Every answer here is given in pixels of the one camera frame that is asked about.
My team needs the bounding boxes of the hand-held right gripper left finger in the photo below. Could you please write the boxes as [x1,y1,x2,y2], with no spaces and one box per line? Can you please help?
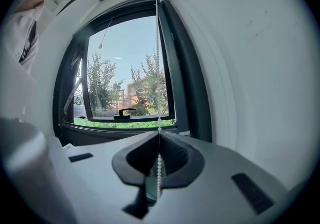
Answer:
[47,131,161,224]

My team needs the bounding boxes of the orange brick building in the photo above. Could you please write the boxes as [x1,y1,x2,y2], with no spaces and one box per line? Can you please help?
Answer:
[126,74,167,111]

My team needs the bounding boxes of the green shrubs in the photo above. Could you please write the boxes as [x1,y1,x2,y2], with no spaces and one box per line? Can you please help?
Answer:
[74,117,177,129]

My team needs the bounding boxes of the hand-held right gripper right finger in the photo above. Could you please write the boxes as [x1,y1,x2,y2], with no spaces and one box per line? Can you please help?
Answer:
[149,131,296,224]

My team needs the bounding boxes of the white bead pull chain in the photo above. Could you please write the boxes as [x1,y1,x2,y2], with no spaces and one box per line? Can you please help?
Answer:
[154,0,166,202]

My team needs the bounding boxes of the white bell-shaped cord pull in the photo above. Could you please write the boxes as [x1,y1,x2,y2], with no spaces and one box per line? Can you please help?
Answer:
[98,16,115,50]

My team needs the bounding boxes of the black open window sash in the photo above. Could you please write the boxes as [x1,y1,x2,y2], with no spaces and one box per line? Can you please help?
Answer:
[81,15,179,122]

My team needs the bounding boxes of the person's white shirt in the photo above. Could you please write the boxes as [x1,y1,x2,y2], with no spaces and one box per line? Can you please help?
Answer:
[2,0,76,76]

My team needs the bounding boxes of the black window handle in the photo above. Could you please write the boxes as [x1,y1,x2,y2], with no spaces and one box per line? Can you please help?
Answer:
[113,107,137,120]

